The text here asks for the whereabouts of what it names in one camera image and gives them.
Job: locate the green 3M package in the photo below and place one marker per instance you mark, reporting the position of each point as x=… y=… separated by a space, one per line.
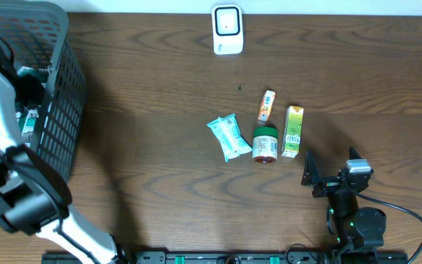
x=29 y=122

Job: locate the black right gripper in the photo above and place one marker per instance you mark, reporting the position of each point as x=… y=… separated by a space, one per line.
x=312 y=177

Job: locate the mint green wipes pack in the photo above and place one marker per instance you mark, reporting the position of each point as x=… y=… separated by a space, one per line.
x=227 y=132

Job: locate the green yellow juice carton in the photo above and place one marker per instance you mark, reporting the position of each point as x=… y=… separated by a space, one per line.
x=292 y=132

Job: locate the white barcode scanner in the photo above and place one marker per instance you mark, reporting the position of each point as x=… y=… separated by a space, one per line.
x=227 y=29

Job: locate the small orange box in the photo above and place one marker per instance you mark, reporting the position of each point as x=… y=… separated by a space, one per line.
x=266 y=106

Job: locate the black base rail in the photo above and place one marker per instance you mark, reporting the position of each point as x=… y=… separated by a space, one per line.
x=293 y=257

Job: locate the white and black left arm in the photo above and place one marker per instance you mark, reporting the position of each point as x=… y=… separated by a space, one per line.
x=34 y=198

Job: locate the dark grey plastic mesh basket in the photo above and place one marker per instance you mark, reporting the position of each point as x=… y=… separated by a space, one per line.
x=37 y=32

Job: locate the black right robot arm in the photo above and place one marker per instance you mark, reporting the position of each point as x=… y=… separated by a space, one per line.
x=359 y=230

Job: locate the white jar green lid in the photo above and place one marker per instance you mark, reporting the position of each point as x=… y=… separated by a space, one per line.
x=265 y=145

